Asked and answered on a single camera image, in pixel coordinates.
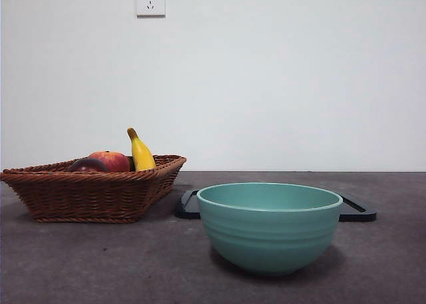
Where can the dark purple plum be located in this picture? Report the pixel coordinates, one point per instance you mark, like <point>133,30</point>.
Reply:
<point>88,166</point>

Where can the brown wicker basket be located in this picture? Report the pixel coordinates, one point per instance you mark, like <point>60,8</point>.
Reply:
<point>83,197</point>

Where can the teal ribbed bowl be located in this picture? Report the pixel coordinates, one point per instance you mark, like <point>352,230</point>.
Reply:
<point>269,237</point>

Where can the white wall socket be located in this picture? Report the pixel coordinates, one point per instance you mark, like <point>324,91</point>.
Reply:
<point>150,1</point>

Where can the red yellow peach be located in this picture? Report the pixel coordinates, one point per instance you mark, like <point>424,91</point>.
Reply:
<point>116,160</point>

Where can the dark green fruit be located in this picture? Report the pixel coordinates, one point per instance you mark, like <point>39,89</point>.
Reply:
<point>131,164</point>

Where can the yellow banana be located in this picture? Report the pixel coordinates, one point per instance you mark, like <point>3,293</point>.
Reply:
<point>141,154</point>

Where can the dark rectangular tray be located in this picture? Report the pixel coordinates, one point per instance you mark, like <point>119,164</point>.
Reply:
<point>188,207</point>

